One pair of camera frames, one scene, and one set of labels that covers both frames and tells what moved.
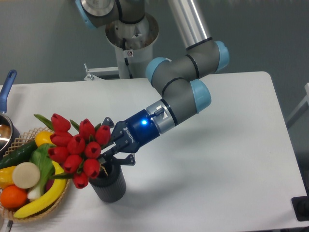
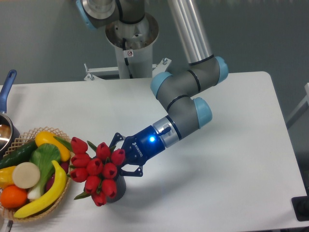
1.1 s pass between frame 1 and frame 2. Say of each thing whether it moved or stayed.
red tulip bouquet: moved
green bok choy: stayed
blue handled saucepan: stayed
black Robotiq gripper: moved
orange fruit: stayed
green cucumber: stayed
